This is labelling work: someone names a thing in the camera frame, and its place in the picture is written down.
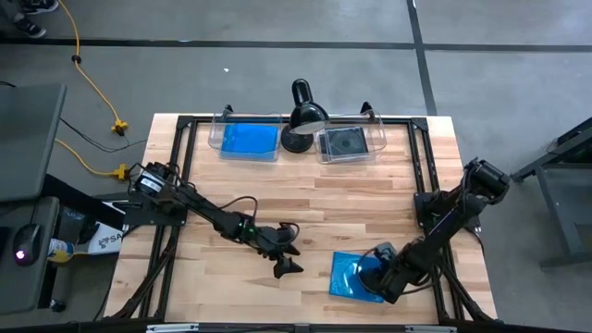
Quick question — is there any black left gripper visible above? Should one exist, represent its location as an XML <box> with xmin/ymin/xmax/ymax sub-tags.
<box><xmin>253</xmin><ymin>224</ymin><xmax>305</xmax><ymax>279</ymax></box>

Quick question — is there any blue plastic disc case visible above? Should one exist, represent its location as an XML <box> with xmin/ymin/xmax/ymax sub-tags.
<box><xmin>328</xmin><ymin>251</ymin><xmax>386</xmax><ymax>305</ymax></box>
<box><xmin>219</xmin><ymin>122</ymin><xmax>282</xmax><ymax>163</ymax></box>

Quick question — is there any clear jewel case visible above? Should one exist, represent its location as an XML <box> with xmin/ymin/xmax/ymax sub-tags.
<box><xmin>318</xmin><ymin>126</ymin><xmax>371</xmax><ymax>164</ymax></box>

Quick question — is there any clear plastic bin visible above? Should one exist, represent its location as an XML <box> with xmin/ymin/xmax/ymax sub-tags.
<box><xmin>207</xmin><ymin>110</ymin><xmax>284</xmax><ymax>163</ymax></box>
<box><xmin>314</xmin><ymin>110</ymin><xmax>388</xmax><ymax>166</ymax></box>

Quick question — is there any black desk lamp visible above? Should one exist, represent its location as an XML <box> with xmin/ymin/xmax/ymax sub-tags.
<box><xmin>280</xmin><ymin>77</ymin><xmax>331</xmax><ymax>154</ymax></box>

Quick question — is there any grey metal side table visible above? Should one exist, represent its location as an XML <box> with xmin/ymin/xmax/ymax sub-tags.
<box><xmin>510</xmin><ymin>116</ymin><xmax>592</xmax><ymax>270</ymax></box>

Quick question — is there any white printed box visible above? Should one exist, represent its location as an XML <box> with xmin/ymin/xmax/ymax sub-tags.
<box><xmin>86</xmin><ymin>220</ymin><xmax>126</xmax><ymax>256</ymax></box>

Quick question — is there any white drink can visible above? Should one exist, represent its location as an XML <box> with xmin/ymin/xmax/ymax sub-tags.
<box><xmin>47</xmin><ymin>237</ymin><xmax>76</xmax><ymax>264</ymax></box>

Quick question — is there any black computer mouse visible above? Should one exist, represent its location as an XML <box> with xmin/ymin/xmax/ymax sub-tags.
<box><xmin>12</xmin><ymin>223</ymin><xmax>43</xmax><ymax>268</ymax></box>

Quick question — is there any grey side desk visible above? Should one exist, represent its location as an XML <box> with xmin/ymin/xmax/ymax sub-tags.
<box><xmin>0</xmin><ymin>81</ymin><xmax>68</xmax><ymax>316</ymax></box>

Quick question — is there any person's shoe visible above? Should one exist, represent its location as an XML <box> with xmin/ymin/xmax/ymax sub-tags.
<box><xmin>12</xmin><ymin>17</ymin><xmax>48</xmax><ymax>40</ymax></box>
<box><xmin>20</xmin><ymin>0</ymin><xmax>60</xmax><ymax>15</ymax></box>

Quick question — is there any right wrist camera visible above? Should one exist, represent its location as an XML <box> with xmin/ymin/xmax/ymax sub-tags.
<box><xmin>373</xmin><ymin>241</ymin><xmax>398</xmax><ymax>261</ymax></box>

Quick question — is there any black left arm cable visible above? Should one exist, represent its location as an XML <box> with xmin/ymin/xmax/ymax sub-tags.
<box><xmin>216</xmin><ymin>195</ymin><xmax>259</xmax><ymax>224</ymax></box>

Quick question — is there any black aluminium table frame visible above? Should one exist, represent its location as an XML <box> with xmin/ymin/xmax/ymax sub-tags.
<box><xmin>94</xmin><ymin>113</ymin><xmax>499</xmax><ymax>327</ymax></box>

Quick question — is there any yellow extension cable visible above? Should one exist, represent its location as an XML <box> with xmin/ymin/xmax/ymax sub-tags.
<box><xmin>54</xmin><ymin>137</ymin><xmax>132</xmax><ymax>181</ymax></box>
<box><xmin>57</xmin><ymin>0</ymin><xmax>130</xmax><ymax>138</ymax></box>

